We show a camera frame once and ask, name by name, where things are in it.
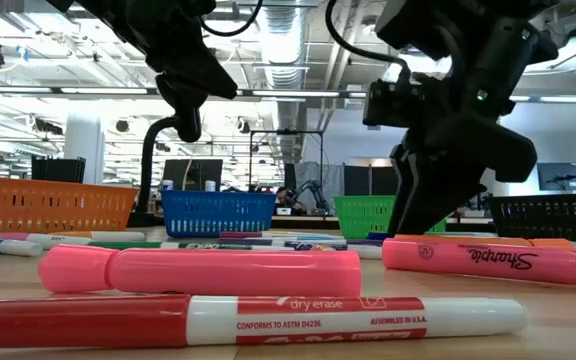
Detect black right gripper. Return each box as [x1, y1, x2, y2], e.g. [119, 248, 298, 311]
[386, 69, 539, 235]

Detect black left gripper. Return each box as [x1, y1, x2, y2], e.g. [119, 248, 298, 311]
[47, 0, 239, 100]

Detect orange highlighter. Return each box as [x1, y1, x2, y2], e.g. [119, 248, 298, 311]
[395, 233, 576, 250]

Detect pink highlighter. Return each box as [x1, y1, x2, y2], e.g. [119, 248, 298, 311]
[381, 237, 576, 290]
[37, 243, 363, 298]

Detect thin maroon marker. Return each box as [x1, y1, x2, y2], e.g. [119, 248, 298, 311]
[217, 230, 319, 241]

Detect thin pink marker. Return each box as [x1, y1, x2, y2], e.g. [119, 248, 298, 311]
[0, 231, 94, 250]

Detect thin light blue Expo marker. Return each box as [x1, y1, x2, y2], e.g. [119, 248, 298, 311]
[0, 234, 44, 258]

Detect thin red dry erase marker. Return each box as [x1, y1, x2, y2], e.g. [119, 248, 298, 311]
[0, 293, 529, 350]

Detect black partition panels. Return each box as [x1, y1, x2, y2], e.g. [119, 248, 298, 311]
[342, 164, 399, 197]

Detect green plastic basket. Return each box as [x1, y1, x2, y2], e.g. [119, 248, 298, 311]
[333, 194, 448, 240]

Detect black computer monitor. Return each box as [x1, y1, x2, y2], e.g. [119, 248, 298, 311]
[162, 158, 224, 192]

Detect black gooseneck desk lamp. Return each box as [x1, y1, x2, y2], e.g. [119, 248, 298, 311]
[125, 73, 204, 229]

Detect person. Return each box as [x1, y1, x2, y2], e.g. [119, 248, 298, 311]
[273, 185, 310, 216]

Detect blue plastic basket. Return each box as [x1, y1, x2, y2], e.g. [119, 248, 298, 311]
[160, 189, 278, 239]

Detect black plastic basket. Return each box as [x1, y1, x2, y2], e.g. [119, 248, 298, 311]
[487, 193, 576, 246]

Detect white column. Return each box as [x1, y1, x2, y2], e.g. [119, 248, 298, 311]
[64, 112, 105, 185]

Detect orange plastic basket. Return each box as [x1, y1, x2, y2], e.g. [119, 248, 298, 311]
[0, 174, 139, 237]

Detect white ceiling light panel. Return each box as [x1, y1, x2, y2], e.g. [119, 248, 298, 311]
[525, 32, 576, 76]

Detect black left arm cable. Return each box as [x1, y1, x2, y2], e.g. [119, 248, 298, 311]
[198, 0, 264, 39]

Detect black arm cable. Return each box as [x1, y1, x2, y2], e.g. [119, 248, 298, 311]
[324, 0, 412, 71]
[198, 0, 264, 39]

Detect silver ceiling air duct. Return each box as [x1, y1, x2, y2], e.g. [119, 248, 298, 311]
[257, 0, 312, 169]

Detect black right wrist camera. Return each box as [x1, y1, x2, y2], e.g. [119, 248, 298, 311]
[362, 78, 427, 129]

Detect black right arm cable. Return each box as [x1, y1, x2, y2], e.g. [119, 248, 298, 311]
[324, 0, 412, 71]

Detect wall mounted monitor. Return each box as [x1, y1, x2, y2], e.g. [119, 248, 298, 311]
[536, 162, 576, 192]

